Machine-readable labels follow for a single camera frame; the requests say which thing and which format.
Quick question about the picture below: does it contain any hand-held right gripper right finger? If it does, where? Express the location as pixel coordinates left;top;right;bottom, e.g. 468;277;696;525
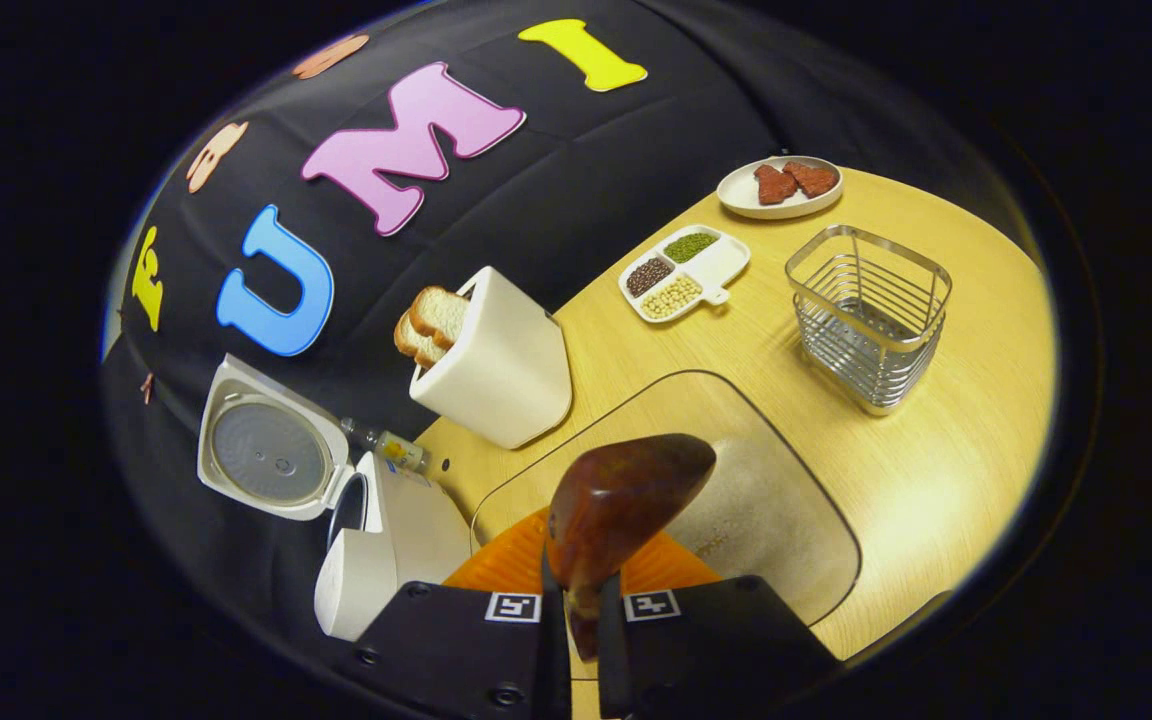
596;532;843;720

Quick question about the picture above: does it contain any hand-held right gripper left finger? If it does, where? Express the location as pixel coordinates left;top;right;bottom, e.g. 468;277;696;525
354;505;573;720

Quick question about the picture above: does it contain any white rice cooker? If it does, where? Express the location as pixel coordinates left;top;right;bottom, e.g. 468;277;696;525
197;353;473;642

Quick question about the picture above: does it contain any brown wooden spoon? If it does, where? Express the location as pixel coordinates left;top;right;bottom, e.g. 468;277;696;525
544;433;718;663

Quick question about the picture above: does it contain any metal wire chopstick holder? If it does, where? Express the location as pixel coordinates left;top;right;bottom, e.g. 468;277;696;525
785;225;953;416

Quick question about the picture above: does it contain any clear glass bottle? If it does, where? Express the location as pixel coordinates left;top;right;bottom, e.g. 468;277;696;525
341;417;432;474

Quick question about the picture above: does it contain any white toaster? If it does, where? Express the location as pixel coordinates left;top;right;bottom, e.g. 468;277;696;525
409;266;573;450

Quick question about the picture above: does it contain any toasted bread slice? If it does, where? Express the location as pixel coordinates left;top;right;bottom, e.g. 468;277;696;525
394;310;447;369
408;286;472;349

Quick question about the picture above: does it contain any white divided bean dish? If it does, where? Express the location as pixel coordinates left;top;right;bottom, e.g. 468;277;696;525
618;225;751;324

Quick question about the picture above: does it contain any small white round plate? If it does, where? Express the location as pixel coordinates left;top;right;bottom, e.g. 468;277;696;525
716;155;844;220

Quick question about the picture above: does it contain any red meat piece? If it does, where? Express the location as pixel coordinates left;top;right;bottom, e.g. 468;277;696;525
754;164;799;206
784;161;840;198

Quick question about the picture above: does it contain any black backdrop cloth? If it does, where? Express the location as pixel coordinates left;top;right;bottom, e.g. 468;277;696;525
101;0;937;701

